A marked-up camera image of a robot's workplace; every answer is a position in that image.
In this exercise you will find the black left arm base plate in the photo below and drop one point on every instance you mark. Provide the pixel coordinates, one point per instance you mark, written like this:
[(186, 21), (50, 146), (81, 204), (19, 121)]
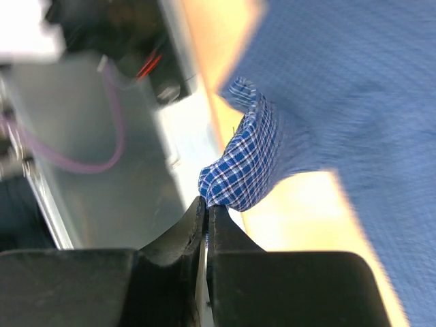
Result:
[(133, 35)]

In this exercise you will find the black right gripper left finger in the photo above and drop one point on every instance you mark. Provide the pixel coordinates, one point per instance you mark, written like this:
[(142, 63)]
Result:
[(154, 286)]

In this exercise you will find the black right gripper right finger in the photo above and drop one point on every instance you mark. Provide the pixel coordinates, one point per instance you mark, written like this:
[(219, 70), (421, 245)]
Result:
[(253, 287)]

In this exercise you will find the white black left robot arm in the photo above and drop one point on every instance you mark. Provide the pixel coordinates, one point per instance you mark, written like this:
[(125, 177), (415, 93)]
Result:
[(25, 36)]

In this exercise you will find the blue checked long sleeve shirt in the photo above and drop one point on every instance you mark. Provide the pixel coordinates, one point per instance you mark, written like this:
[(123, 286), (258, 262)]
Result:
[(348, 86)]

